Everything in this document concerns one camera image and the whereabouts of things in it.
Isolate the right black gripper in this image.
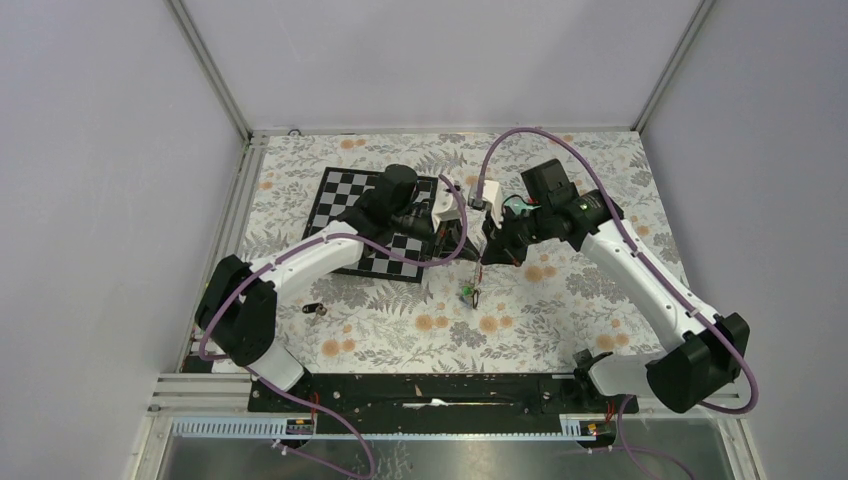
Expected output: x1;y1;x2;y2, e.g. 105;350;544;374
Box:
481;203;552;268

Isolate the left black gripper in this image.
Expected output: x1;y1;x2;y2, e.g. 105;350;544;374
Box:
392;207;480;263

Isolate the keyring with coloured key tags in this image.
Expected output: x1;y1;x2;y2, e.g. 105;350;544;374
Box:
459;261;483;309

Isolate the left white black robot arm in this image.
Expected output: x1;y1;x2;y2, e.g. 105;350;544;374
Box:
194;164;473;411

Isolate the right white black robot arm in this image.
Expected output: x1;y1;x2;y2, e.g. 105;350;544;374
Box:
470;159;759;414

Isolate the mint green flashlight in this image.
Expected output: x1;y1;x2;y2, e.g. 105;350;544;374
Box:
502;202;538;217

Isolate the floral patterned table mat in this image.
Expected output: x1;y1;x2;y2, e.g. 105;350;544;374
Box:
241;132;684;373

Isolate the key with black tag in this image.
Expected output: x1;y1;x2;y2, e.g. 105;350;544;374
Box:
301;302;327;316

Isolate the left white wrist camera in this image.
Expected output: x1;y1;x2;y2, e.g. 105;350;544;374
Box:
430;187;464;229

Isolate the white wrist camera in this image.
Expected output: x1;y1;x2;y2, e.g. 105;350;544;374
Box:
430;187;464;229
467;180;504;217

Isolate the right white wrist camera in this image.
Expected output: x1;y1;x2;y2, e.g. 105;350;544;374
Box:
467;180;504;217

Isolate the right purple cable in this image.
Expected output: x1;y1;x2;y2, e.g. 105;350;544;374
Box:
475;127;761;480

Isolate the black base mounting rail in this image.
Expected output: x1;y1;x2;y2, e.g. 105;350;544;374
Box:
247;373;639;436

